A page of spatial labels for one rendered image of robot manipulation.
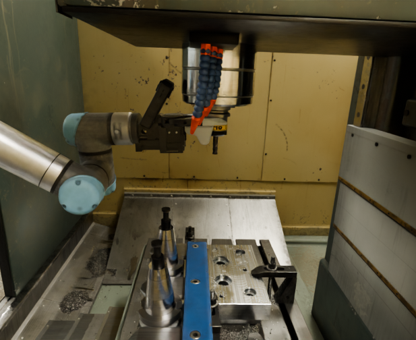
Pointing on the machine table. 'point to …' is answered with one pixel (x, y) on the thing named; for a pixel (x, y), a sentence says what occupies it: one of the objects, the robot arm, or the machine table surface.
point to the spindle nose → (191, 61)
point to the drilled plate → (236, 278)
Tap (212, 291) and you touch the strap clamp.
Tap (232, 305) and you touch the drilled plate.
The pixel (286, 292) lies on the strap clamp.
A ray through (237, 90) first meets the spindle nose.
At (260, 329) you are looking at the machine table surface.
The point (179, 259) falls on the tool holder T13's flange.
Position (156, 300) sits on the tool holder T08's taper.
